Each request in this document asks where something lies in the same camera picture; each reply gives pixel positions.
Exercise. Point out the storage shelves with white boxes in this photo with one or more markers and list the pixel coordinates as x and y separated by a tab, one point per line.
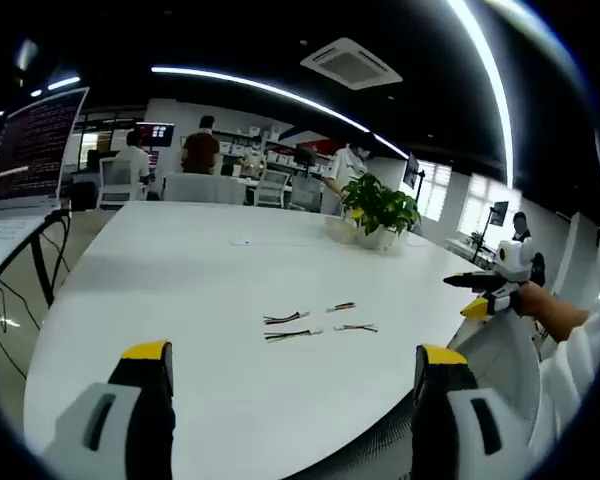
285	152

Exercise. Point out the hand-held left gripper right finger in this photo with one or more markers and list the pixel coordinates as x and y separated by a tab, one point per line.
450	420

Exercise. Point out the green potted plant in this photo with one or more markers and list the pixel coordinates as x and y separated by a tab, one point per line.
380	200

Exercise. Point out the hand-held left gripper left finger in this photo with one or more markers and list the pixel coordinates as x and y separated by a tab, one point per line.
130	415

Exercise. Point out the ceiling air conditioner vent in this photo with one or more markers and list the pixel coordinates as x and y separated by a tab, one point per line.
352	62

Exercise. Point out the grey mesh office chair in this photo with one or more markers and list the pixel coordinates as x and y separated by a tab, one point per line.
500	350

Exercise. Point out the clear plastic box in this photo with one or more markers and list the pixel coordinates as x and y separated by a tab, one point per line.
340	230

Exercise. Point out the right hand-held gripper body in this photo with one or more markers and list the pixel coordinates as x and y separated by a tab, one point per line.
517	260

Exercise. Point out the window with white blinds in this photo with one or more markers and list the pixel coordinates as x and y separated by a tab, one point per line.
485	195
437	187

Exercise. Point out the long ceiling light strip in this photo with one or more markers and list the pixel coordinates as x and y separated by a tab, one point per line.
260	85
495	80

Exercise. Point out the wall screen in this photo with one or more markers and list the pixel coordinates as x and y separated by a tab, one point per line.
155	134

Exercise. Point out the open laptop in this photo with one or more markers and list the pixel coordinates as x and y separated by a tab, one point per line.
35	145

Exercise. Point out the white office chair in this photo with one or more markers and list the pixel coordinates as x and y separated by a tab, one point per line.
116	182
272	187

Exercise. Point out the white plant pot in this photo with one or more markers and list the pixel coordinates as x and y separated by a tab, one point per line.
380	239

